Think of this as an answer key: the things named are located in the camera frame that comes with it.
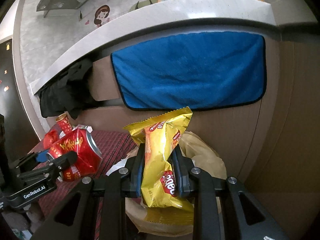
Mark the yellow chip bag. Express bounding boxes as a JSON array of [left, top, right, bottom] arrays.
[[123, 107, 194, 212]]

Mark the crushed red can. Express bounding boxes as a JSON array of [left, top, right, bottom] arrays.
[[47, 128, 103, 182]]

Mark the red plastic bag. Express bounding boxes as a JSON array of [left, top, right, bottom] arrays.
[[43, 130, 59, 150]]

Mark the white tissue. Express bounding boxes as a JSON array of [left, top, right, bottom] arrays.
[[106, 158, 127, 176]]

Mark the red plaid cloth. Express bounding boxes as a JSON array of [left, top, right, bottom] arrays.
[[27, 129, 138, 218]]

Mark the red paper cup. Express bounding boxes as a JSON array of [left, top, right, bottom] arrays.
[[56, 113, 73, 135]]

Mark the black refrigerator door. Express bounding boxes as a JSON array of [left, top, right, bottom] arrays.
[[0, 39, 39, 161]]

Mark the black cloth on counter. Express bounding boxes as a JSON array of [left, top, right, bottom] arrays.
[[39, 60, 99, 119]]

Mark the blue microfiber towel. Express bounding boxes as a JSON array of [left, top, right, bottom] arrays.
[[110, 31, 267, 111]]

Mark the girl wall sticker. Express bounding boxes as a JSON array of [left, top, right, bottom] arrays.
[[93, 5, 110, 28]]

